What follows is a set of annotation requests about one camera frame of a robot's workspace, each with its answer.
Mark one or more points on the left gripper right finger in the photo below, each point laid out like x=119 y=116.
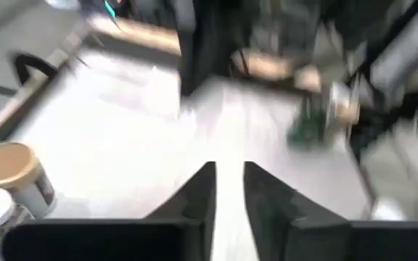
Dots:
x=267 y=203

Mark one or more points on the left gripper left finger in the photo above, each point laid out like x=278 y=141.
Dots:
x=207 y=195

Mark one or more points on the black lid green label jar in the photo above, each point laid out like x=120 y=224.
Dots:
x=305 y=127

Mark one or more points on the tan lid spice jar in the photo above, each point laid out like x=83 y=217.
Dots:
x=9 y=166

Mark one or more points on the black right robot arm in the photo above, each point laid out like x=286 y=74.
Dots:
x=201 y=47

